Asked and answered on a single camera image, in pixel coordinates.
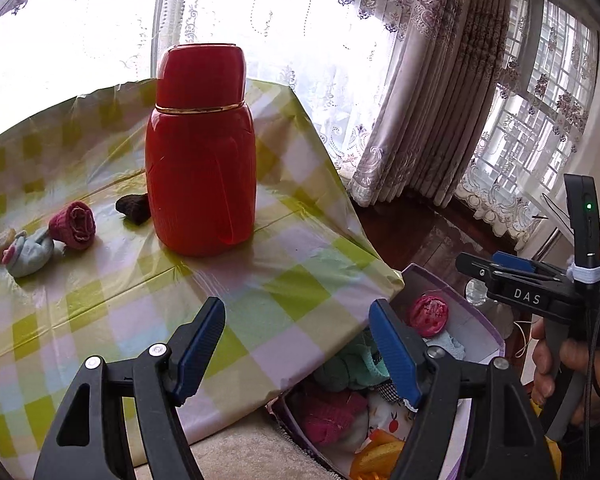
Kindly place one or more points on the red thermos flask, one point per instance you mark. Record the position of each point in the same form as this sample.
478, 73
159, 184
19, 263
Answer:
200, 175

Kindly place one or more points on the sheer embroidered lace curtain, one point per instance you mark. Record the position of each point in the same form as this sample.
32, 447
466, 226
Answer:
330, 85

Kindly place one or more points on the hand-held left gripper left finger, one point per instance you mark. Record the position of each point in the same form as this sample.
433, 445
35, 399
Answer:
200, 350

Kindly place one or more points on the teal sock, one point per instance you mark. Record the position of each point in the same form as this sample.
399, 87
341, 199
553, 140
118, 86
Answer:
355, 365

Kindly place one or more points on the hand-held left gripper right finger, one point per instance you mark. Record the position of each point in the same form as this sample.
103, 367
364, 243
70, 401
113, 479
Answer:
395, 355

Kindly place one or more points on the white window frame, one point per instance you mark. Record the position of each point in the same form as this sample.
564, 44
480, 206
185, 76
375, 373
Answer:
167, 20

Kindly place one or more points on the mauve floral curtain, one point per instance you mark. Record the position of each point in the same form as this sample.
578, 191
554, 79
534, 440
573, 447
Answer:
430, 110

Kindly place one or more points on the white and purple storage box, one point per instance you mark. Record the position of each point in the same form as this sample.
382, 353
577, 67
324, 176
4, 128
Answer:
472, 320

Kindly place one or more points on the dark brown rolled sock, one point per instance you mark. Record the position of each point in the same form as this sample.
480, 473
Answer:
132, 208

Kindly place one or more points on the red sock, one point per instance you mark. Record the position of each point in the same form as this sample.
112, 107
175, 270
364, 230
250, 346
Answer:
427, 315

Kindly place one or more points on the beige rolled sock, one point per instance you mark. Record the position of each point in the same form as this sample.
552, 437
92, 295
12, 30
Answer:
2, 242

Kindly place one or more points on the green checked plastic tablecloth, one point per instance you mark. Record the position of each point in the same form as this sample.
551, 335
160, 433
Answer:
280, 280

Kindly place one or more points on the person's right hand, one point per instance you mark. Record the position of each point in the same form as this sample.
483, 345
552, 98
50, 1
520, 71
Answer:
542, 360

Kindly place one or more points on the fruit print cloth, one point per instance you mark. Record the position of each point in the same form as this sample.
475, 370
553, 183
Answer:
385, 420

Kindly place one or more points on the light blue sock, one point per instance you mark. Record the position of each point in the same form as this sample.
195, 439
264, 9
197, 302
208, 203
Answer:
30, 255

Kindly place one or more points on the short lace window curtain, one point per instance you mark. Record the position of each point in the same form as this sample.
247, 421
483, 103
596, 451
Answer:
500, 195

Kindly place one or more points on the magenta knitted sock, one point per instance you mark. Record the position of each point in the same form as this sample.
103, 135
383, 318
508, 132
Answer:
330, 415

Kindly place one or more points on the orange cloth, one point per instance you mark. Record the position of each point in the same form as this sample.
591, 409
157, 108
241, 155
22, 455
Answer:
375, 460

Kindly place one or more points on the rolled magenta sock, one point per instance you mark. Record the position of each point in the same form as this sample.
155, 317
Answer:
72, 225

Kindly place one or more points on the white board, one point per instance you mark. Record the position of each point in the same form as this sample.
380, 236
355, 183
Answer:
550, 230

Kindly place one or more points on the black and white checked cloth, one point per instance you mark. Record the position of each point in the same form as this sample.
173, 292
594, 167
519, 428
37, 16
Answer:
387, 391

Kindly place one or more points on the clear plastic bag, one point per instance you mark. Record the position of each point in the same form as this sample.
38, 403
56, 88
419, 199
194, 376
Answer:
477, 292

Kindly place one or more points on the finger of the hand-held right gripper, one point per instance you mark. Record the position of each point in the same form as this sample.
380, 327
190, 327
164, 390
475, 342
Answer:
480, 270
512, 261

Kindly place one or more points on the pale blue cloth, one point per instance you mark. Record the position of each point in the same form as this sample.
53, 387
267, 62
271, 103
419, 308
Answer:
450, 347

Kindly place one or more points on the yellow fabric item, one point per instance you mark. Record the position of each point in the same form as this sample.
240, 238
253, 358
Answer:
551, 446

